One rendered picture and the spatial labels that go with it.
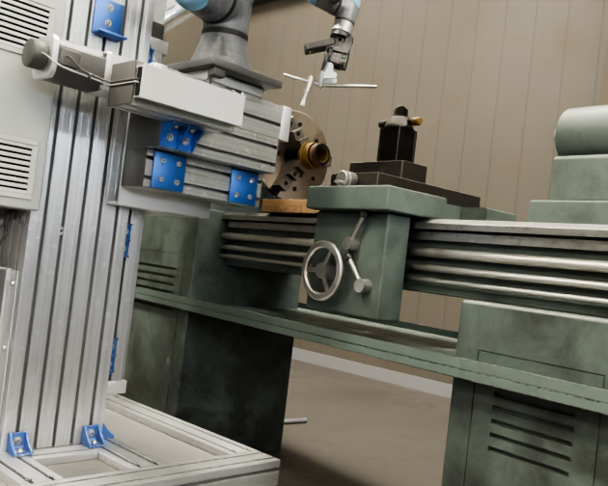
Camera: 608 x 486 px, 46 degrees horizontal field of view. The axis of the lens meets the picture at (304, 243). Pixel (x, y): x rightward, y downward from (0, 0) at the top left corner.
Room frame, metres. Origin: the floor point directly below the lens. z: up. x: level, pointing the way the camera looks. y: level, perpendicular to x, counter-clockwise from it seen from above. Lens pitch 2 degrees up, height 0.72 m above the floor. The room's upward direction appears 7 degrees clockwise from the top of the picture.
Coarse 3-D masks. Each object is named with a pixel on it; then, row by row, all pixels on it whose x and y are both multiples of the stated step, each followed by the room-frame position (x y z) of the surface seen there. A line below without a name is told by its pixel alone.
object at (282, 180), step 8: (288, 160) 2.41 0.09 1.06; (296, 160) 2.37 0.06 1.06; (288, 168) 2.38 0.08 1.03; (296, 168) 2.36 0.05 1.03; (304, 168) 2.36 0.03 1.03; (280, 176) 2.38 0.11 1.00; (288, 176) 2.37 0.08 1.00; (296, 176) 2.37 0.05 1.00; (272, 184) 2.38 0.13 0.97; (280, 184) 2.35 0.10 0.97; (288, 184) 2.37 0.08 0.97; (272, 192) 2.40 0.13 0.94
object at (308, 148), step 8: (304, 144) 2.34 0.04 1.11; (312, 144) 2.33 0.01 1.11; (320, 144) 2.31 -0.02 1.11; (304, 152) 2.33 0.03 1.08; (312, 152) 2.30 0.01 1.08; (320, 152) 2.36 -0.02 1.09; (328, 152) 2.34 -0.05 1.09; (304, 160) 2.33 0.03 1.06; (312, 160) 2.31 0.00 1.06; (320, 160) 2.35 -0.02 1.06; (328, 160) 2.34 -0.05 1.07; (312, 168) 2.37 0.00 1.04
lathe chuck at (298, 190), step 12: (300, 120) 2.44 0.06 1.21; (312, 120) 2.47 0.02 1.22; (312, 132) 2.47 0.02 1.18; (324, 144) 2.51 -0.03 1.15; (276, 168) 2.39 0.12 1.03; (324, 168) 2.52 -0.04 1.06; (264, 180) 2.36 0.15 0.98; (300, 180) 2.46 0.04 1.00; (312, 180) 2.49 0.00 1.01; (264, 192) 2.42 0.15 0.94; (288, 192) 2.42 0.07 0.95; (300, 192) 2.46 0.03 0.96
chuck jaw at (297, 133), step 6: (294, 120) 2.37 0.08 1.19; (294, 126) 2.37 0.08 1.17; (294, 132) 2.35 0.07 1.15; (300, 132) 2.36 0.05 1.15; (294, 138) 2.35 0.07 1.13; (300, 138) 2.37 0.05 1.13; (306, 138) 2.36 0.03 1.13; (288, 144) 2.40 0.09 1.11; (294, 144) 2.37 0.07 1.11; (300, 144) 2.35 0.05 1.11
